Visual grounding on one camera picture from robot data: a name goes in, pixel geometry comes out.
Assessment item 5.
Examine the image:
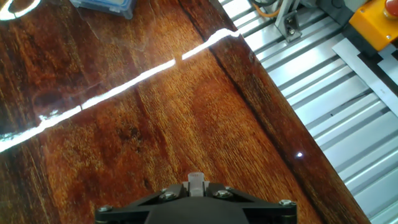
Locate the orange emergency stop box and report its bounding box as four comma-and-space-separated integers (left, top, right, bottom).
348, 0, 398, 52

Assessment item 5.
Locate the blue plastic box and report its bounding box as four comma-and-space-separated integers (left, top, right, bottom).
68, 0, 137, 20

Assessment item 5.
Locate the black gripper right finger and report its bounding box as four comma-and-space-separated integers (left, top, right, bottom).
205, 183, 298, 224

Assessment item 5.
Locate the aluminium corner bracket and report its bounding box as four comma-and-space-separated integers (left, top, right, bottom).
275, 0, 302, 43

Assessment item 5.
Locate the glossy wood grain board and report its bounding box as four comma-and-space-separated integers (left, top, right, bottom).
0, 0, 371, 224

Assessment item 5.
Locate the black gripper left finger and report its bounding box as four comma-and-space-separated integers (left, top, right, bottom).
95, 183, 188, 224

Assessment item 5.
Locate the grey button box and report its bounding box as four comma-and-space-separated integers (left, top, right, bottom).
343, 0, 386, 12

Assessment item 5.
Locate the white marker sheet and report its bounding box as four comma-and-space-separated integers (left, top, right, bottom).
331, 37, 398, 108

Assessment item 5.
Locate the orange cable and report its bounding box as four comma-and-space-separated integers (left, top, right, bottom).
251, 0, 282, 18

